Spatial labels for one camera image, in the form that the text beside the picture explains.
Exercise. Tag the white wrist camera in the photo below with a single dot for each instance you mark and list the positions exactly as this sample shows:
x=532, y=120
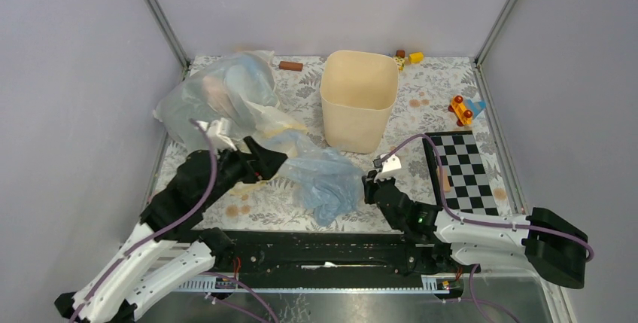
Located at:
x=386, y=166
x=217, y=133

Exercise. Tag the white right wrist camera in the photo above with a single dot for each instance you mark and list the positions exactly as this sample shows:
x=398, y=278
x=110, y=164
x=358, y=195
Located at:
x=386, y=166

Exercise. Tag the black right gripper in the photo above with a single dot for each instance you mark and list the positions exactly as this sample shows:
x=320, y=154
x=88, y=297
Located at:
x=370, y=185

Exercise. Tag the light blue trash bag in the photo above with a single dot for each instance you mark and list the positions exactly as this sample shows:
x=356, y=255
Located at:
x=327, y=182

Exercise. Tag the yellow toy block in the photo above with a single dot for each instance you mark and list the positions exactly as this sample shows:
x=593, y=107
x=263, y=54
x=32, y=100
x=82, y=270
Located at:
x=416, y=57

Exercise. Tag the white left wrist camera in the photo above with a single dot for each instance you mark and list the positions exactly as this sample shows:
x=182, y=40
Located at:
x=217, y=133

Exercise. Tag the small tan wooden block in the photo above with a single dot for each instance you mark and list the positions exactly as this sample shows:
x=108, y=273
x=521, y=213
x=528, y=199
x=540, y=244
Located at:
x=443, y=180

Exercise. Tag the brown cylinder toy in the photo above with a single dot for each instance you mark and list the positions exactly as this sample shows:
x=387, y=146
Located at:
x=290, y=66

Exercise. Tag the yellow toy figure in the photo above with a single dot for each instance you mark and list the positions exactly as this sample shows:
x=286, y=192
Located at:
x=400, y=62

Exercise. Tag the black white checkerboard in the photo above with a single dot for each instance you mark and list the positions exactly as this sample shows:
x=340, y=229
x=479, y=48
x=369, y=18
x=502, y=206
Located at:
x=458, y=153

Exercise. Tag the translucent white yellow trash bag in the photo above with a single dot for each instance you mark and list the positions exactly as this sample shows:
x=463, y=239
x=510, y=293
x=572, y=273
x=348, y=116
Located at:
x=238, y=92

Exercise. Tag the blue triangle toy piece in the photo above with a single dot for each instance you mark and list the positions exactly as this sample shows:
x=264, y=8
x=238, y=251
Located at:
x=476, y=107

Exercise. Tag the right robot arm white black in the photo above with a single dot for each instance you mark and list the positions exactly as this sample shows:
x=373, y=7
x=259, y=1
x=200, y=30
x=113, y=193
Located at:
x=542, y=242

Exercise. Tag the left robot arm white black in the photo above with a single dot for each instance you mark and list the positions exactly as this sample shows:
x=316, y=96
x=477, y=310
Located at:
x=119, y=293

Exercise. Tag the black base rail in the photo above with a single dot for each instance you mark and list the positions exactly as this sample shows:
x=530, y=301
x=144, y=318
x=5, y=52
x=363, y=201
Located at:
x=273, y=259

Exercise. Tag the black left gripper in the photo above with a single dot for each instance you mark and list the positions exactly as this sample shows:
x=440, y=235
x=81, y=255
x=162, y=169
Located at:
x=261, y=164

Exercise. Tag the orange red toy car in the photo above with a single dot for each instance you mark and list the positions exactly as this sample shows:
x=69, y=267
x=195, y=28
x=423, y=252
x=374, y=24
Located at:
x=461, y=111

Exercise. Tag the beige plastic trash bin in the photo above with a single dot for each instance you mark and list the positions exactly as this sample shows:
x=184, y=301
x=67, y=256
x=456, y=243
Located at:
x=358, y=92

